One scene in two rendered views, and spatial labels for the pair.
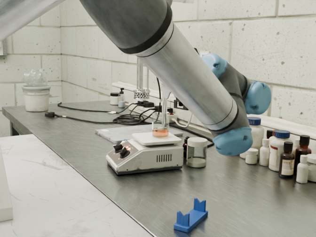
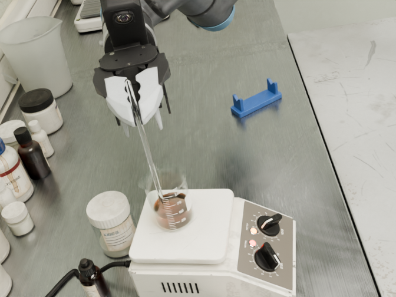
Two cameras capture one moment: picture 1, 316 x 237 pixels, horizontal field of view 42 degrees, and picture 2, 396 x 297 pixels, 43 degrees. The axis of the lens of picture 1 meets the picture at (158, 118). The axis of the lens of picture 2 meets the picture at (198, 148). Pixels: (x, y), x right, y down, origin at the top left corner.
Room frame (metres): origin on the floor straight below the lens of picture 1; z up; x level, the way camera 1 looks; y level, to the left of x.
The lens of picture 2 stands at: (1.52, 0.31, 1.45)
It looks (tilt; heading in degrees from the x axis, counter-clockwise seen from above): 38 degrees down; 217
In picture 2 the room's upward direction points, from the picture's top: 12 degrees counter-clockwise
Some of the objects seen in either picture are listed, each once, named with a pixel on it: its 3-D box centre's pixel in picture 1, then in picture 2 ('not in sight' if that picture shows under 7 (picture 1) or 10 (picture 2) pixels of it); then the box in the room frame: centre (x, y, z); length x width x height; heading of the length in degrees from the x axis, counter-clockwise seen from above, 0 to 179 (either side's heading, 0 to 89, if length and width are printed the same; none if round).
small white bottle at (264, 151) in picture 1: (264, 152); (5, 198); (1.20, -0.33, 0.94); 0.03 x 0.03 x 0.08
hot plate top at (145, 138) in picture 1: (155, 138); (183, 223); (1.17, 0.00, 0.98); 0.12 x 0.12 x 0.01; 21
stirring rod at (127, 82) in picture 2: (163, 98); (148, 154); (1.18, -0.01, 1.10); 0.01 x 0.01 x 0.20
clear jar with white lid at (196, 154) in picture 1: (196, 152); (114, 224); (1.18, -0.12, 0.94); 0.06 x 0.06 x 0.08
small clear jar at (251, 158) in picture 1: (251, 156); (18, 218); (1.21, -0.29, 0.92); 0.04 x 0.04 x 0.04
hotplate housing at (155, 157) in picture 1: (147, 153); (208, 246); (1.16, 0.03, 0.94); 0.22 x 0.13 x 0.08; 111
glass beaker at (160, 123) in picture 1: (161, 124); (167, 198); (1.17, -0.01, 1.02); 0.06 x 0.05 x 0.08; 132
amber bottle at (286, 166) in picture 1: (287, 159); (30, 152); (1.10, -0.36, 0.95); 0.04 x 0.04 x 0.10
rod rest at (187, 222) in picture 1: (191, 213); (256, 96); (0.79, -0.07, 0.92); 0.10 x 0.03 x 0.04; 150
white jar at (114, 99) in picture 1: (115, 98); not in sight; (2.30, 0.24, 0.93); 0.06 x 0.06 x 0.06
